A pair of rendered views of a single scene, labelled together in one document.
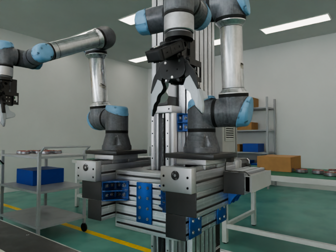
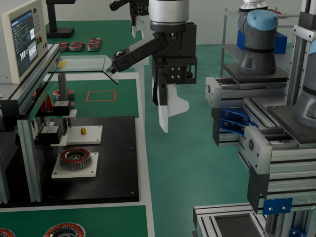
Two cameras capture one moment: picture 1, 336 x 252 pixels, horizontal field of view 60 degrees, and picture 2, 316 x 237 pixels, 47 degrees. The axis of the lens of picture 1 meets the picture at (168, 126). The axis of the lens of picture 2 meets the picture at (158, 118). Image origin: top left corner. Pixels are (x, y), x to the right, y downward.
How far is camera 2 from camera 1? 0.69 m
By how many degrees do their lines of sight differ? 53
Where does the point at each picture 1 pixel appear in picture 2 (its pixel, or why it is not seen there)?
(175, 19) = (151, 10)
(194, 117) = (308, 71)
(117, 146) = (250, 69)
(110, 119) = (248, 33)
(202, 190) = (283, 172)
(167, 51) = (126, 61)
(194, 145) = (299, 110)
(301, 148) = not seen: outside the picture
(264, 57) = not seen: outside the picture
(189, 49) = (182, 41)
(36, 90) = not seen: outside the picture
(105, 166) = (227, 93)
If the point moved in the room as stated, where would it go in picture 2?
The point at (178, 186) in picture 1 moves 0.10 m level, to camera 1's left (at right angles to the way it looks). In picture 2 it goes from (251, 158) to (224, 146)
